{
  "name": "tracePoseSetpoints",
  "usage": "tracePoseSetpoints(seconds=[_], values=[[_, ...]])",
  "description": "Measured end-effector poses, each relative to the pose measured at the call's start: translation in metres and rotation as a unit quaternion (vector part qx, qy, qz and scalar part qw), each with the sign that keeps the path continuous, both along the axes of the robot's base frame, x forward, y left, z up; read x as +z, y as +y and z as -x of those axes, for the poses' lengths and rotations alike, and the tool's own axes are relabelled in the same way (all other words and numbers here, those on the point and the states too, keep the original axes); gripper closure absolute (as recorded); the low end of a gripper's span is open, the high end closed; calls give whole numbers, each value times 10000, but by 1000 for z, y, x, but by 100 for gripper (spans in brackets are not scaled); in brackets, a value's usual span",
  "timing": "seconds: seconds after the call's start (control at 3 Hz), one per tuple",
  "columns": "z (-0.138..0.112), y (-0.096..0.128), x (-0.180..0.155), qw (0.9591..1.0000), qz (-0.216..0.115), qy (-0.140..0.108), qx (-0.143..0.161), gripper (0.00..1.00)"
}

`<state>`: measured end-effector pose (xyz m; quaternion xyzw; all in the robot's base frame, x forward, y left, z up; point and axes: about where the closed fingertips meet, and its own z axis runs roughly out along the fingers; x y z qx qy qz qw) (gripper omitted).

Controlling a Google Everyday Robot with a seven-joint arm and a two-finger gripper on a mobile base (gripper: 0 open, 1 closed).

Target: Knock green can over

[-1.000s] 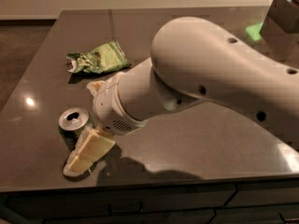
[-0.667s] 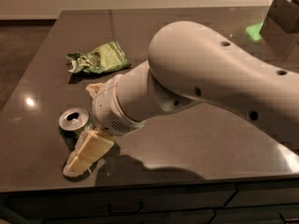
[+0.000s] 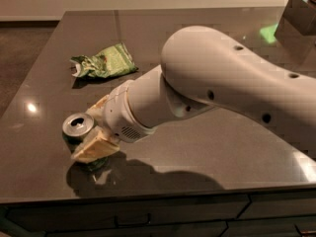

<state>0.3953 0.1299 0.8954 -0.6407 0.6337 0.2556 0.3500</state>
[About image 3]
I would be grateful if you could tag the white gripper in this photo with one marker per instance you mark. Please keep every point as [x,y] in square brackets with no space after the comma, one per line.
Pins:
[118,116]

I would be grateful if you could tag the green soda can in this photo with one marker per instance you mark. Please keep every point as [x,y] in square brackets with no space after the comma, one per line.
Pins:
[74,130]

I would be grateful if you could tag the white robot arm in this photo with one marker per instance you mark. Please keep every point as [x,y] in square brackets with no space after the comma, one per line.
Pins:
[201,69]

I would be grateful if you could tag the crumpled green chip bag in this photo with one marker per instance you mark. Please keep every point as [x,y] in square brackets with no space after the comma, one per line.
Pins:
[110,62]

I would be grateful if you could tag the dark cabinet drawer fronts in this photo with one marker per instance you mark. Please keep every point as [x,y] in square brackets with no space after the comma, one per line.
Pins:
[236,215]

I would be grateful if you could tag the dark metal box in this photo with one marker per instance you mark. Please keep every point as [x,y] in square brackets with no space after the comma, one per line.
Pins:
[296,33]

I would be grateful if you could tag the black drawer handle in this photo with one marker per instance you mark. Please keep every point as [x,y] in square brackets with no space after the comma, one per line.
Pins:
[134,221]

